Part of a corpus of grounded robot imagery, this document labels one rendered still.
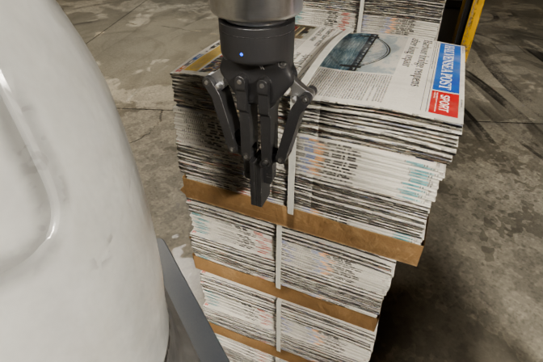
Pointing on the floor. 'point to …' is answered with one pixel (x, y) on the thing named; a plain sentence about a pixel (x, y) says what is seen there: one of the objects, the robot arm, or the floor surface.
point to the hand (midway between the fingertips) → (260, 178)
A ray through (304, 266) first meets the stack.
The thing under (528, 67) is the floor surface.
